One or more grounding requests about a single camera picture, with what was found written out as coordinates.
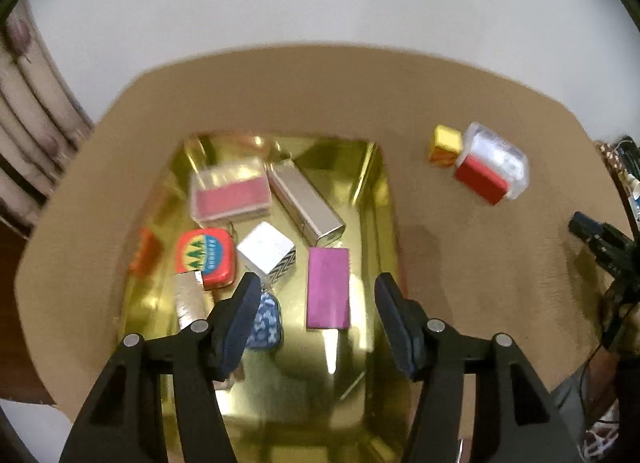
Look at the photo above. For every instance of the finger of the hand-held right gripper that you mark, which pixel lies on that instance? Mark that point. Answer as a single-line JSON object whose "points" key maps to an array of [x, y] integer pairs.
{"points": [[587, 230], [617, 255]]}

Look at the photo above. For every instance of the red rectangular box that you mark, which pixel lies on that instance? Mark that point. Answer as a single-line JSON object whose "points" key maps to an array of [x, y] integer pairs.
{"points": [[480, 178]]}

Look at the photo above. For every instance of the dark cluttered shelf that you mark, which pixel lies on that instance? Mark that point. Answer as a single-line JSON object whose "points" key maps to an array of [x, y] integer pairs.
{"points": [[622, 158]]}

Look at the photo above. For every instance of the red tin box gold interior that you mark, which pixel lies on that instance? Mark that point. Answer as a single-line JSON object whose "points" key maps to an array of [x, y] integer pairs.
{"points": [[310, 393]]}

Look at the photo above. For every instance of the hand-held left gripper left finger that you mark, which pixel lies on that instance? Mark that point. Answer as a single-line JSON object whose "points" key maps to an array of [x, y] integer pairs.
{"points": [[235, 330]]}

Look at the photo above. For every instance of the yellow gold and red box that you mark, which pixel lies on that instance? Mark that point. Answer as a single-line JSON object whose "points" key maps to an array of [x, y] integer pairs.
{"points": [[446, 138]]}

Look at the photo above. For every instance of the small gold textured box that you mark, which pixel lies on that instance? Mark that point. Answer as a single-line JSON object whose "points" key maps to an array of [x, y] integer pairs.
{"points": [[189, 300]]}

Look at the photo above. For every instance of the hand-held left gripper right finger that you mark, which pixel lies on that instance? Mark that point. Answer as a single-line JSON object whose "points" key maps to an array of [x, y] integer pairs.
{"points": [[400, 330]]}

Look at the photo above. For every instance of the blue patterned pouch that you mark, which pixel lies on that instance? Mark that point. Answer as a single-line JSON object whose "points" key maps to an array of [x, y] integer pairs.
{"points": [[267, 323]]}

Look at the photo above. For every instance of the clear plastic labelled container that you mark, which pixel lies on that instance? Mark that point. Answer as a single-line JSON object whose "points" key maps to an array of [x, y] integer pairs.
{"points": [[500, 153]]}

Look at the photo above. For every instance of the person's right forearm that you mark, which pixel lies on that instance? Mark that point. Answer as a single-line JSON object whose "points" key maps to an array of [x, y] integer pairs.
{"points": [[600, 383]]}

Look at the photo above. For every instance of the beige patterned curtain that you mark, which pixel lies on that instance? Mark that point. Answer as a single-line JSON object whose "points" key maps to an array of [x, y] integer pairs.
{"points": [[30, 118]]}

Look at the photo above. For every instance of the silver rectangular box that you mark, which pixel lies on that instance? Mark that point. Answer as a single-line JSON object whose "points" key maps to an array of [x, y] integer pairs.
{"points": [[305, 203]]}

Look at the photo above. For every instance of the white cube zigzag print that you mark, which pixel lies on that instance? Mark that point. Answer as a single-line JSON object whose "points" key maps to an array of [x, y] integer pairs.
{"points": [[262, 245]]}

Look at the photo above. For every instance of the pink rectangular box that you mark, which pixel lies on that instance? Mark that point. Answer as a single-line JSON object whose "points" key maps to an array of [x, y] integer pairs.
{"points": [[327, 288]]}

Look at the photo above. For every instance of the clear plastic case red insert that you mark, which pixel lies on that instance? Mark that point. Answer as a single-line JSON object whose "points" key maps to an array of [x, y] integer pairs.
{"points": [[230, 195]]}

